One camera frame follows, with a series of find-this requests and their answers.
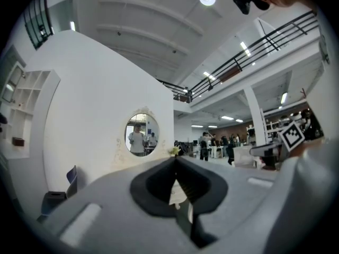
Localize white pillar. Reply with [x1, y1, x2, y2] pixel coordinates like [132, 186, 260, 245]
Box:
[243, 86, 267, 147]

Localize white counter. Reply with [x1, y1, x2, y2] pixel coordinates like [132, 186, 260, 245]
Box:
[231, 144, 256, 167]

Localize black window railing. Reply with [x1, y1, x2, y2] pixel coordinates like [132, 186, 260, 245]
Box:
[23, 0, 56, 49]

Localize white wall shelf unit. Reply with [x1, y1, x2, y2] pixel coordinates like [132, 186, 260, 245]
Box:
[0, 69, 61, 160]

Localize person's right forearm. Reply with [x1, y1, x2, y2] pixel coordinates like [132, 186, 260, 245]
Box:
[290, 138, 332, 159]

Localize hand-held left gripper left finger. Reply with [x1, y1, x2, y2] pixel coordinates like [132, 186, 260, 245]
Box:
[39, 157, 203, 254]

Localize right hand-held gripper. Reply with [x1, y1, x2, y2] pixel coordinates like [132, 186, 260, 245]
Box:
[250, 122, 307, 170]

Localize white shelf rack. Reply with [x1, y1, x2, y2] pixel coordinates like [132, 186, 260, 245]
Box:
[260, 108, 283, 144]

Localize blue chair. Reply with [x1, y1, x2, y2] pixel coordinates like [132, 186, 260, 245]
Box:
[66, 165, 79, 198]

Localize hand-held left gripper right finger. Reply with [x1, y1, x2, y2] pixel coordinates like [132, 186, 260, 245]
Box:
[175, 157, 279, 250]

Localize round ornate mirror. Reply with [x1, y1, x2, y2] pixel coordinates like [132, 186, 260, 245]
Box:
[124, 112, 160, 158]

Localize black mezzanine railing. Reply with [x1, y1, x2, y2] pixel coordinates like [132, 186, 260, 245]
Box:
[158, 11, 318, 103]

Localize black square bin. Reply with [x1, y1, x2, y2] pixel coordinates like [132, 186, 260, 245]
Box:
[37, 190, 67, 223]

